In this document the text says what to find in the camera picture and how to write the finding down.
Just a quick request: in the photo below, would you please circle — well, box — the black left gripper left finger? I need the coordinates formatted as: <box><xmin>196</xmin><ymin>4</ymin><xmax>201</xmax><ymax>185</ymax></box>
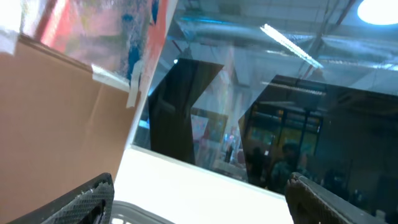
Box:
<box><xmin>10</xmin><ymin>172</ymin><xmax>114</xmax><ymax>224</ymax></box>

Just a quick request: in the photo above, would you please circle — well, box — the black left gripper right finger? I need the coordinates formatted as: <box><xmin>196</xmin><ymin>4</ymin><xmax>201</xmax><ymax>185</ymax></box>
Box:
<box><xmin>285</xmin><ymin>172</ymin><xmax>384</xmax><ymax>224</ymax></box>

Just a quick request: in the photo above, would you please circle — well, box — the grey plastic shopping basket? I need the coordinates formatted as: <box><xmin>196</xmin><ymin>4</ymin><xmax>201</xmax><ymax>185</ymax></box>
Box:
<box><xmin>109</xmin><ymin>200</ymin><xmax>174</xmax><ymax>224</ymax></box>

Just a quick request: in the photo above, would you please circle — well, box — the brown cardboard panel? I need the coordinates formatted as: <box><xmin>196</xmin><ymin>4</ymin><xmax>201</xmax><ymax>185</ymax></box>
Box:
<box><xmin>1</xmin><ymin>36</ymin><xmax>135</xmax><ymax>223</ymax></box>

